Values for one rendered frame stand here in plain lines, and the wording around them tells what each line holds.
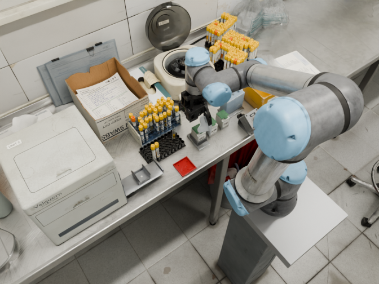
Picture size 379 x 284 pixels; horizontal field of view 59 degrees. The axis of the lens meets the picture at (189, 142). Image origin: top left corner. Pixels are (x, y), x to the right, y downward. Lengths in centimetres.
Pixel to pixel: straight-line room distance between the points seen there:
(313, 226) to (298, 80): 59
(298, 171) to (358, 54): 106
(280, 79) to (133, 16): 89
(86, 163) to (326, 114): 68
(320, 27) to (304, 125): 149
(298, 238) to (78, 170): 74
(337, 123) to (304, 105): 8
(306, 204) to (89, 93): 100
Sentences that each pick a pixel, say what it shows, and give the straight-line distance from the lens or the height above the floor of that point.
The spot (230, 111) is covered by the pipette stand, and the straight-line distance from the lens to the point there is 149.
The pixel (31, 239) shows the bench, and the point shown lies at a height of 87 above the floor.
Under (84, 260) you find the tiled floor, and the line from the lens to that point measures 218.
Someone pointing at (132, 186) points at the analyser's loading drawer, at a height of 91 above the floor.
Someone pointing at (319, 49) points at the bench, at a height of 88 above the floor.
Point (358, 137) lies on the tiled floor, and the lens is 282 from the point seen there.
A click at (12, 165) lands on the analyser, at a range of 111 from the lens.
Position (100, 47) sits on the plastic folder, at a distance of 155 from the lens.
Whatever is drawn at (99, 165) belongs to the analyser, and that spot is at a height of 117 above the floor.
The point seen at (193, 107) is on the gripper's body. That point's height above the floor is 113.
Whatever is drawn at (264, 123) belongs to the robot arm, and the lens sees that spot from 67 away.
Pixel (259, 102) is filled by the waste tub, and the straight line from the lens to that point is 150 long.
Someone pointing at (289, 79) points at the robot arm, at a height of 144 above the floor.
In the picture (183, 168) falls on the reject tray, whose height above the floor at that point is 88.
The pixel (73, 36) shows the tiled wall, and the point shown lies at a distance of 151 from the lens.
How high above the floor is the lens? 201
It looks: 54 degrees down
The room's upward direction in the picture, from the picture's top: 1 degrees clockwise
